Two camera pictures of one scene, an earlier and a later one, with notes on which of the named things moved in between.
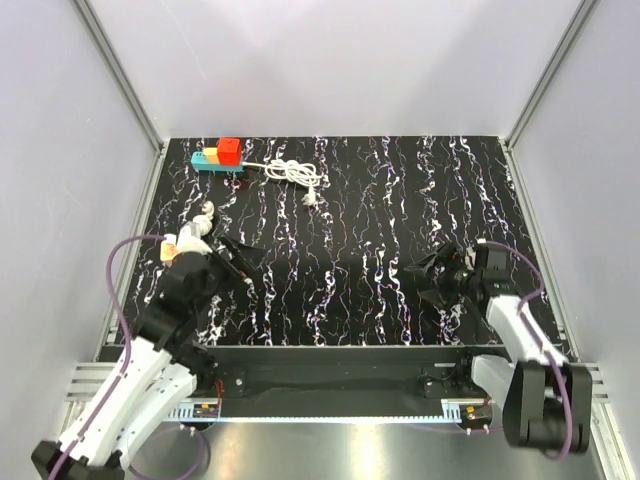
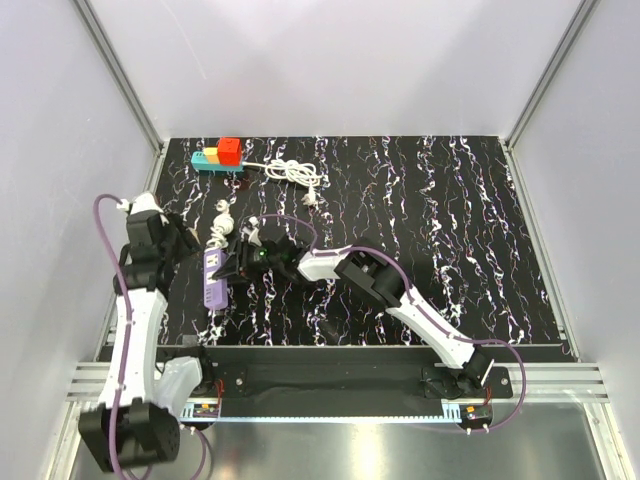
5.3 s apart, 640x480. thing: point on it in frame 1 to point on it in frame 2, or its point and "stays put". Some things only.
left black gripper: [238, 268] to [176, 226]
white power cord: [298, 173] stays put
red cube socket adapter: [230, 151] stays put
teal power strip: [199, 163] stays put
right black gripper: [451, 261] to [232, 265]
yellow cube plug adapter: [212, 155] stays put
